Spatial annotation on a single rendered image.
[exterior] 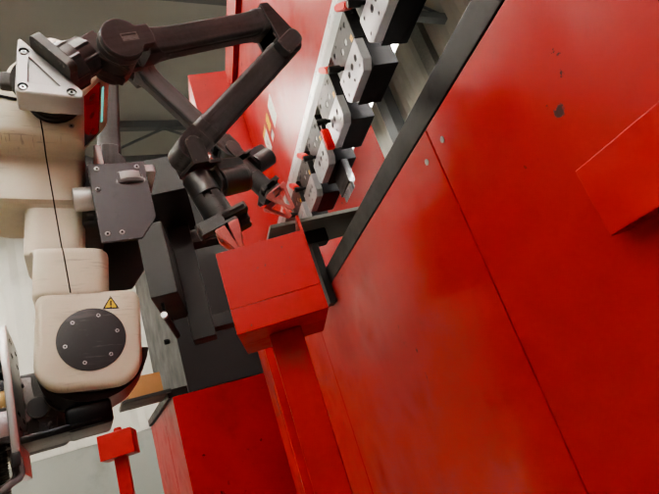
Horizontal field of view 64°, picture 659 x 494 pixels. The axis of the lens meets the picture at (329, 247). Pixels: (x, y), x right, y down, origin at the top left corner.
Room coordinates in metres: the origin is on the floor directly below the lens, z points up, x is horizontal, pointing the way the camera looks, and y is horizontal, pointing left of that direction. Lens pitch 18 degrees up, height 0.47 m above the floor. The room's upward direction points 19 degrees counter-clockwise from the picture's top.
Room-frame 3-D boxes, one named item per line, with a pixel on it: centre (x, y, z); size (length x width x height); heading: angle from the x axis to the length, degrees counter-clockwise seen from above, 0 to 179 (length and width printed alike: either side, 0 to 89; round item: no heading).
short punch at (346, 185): (1.43, -0.11, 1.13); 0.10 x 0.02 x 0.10; 18
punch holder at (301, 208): (1.83, 0.03, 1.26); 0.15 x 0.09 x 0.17; 18
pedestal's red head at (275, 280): (0.96, 0.13, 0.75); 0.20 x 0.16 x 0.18; 9
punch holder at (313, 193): (1.64, -0.04, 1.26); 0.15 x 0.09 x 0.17; 18
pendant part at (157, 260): (2.40, 0.82, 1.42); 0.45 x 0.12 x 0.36; 14
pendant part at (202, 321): (2.47, 0.75, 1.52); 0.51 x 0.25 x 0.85; 14
